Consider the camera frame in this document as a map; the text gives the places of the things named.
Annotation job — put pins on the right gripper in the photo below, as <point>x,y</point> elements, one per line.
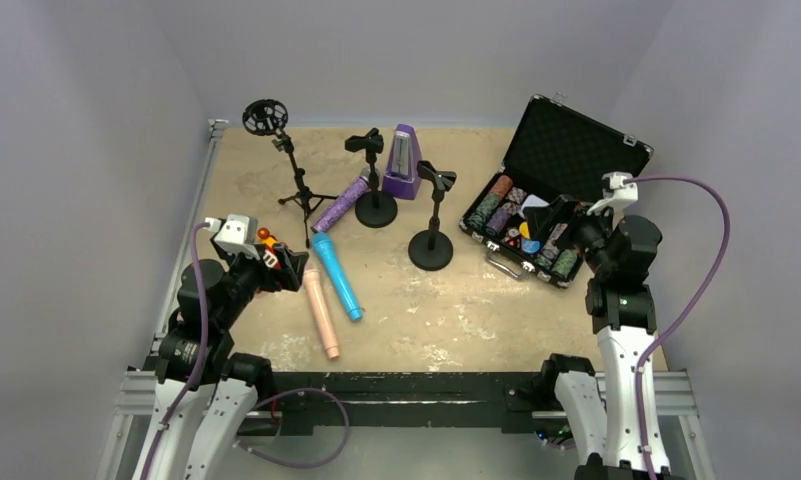
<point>573,216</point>

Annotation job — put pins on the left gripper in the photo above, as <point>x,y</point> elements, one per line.
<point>280,266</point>

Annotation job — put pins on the pink microphone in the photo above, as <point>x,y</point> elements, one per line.
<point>313,284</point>

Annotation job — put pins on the blue microphone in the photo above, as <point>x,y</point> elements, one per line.
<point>324,247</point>

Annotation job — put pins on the black round-base stand front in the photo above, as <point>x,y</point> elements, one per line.
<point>431,249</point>

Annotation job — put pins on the black round-base stand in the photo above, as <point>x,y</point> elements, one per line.
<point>431,249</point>
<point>375,208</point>

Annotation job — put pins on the purple glitter microphone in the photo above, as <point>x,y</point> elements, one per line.
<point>341,205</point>

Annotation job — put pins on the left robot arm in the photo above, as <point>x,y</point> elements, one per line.
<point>203,389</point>

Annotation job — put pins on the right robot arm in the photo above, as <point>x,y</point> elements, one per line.
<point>613,421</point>

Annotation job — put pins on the red yellow toy truck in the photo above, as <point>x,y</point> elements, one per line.
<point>267,242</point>

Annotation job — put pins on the black poker chip case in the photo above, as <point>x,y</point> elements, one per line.
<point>555,150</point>

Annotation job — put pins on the purple metronome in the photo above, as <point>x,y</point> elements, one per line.
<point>401,179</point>

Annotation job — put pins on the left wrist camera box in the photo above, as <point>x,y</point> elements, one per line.
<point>234,235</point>

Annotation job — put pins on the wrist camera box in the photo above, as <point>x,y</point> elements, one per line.
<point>620,191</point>
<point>234,235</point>

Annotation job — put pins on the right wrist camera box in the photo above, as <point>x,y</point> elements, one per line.
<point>620,191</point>

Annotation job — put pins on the black aluminium base frame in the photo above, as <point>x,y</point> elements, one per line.
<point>503,400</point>

